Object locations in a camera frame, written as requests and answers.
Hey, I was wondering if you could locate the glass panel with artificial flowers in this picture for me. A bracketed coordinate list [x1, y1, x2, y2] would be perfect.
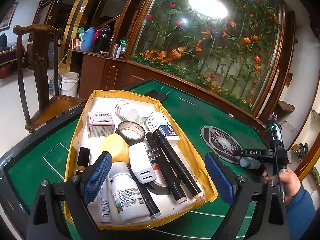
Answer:
[130, 0, 287, 115]

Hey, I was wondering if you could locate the wooden wall shelf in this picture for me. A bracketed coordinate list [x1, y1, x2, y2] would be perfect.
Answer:
[291, 142, 310, 158]

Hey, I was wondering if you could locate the dark wooden chair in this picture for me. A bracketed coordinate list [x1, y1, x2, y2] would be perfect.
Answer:
[12, 24, 88, 133]

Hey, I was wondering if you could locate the blue thermos jug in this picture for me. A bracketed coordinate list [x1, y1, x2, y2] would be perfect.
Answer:
[81, 27, 95, 52]

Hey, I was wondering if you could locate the black tube gold band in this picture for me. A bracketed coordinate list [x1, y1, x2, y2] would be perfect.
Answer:
[76, 147, 91, 174]

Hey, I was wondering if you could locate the small grey cylinder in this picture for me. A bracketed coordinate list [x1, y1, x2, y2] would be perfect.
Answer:
[239, 156, 262, 170]

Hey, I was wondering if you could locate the white printed carton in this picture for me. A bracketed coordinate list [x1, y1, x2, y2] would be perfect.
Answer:
[146, 112, 171, 132]

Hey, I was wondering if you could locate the wooden display cabinet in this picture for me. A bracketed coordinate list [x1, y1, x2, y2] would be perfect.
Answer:
[27, 0, 298, 130]

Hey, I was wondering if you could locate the thick black tube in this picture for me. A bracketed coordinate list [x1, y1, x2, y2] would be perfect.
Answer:
[146, 132, 187, 204]
[152, 129, 202, 198]

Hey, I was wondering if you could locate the white bottle red print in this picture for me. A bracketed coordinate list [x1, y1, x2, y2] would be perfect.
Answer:
[114, 100, 139, 121]

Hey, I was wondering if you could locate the black thermos jug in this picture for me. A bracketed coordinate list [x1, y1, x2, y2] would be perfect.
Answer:
[92, 28, 110, 53]

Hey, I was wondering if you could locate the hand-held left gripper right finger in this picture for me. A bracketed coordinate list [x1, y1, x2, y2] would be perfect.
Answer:
[204, 152, 290, 240]

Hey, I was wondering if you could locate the person's right forearm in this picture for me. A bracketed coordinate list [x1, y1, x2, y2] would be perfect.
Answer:
[284, 184, 317, 240]

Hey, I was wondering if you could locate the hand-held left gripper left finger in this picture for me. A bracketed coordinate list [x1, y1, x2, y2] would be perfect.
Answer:
[26, 151, 113, 240]

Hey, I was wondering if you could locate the green bottle pack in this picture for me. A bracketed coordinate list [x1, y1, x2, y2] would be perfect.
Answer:
[119, 39, 128, 60]

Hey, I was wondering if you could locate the person's right hand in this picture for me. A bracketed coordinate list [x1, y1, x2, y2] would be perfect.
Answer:
[262, 167, 302, 205]

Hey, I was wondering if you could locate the white pink-edged medicine box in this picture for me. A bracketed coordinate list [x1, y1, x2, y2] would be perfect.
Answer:
[88, 112, 116, 139]

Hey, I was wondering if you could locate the yellow ball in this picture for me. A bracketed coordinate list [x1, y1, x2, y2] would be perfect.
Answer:
[99, 134, 130, 163]

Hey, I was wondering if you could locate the black marker grey cap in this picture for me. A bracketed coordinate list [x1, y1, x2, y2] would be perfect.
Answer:
[135, 177, 161, 219]

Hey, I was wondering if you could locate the octagonal table dice panel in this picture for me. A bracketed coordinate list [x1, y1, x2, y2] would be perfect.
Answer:
[200, 125, 244, 165]

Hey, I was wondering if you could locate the white power adapter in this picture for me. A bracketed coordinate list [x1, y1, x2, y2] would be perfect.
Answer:
[128, 141, 158, 184]

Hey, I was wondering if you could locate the white plastic bucket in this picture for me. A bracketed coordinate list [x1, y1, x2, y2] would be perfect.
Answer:
[60, 72, 80, 97]

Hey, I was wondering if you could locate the white bottle green label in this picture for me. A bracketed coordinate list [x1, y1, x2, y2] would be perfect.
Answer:
[109, 162, 150, 223]

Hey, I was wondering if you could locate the yellow-rimmed white tray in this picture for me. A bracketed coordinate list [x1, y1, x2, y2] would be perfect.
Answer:
[62, 89, 218, 230]

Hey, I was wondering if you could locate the black rectangular pad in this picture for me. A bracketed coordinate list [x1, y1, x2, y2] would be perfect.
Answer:
[144, 90, 168, 102]

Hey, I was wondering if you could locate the black tape roll red core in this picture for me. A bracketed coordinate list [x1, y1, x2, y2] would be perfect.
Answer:
[146, 161, 175, 196]

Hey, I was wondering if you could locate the framed picture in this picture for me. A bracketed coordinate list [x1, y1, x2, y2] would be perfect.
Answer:
[0, 2, 19, 32]

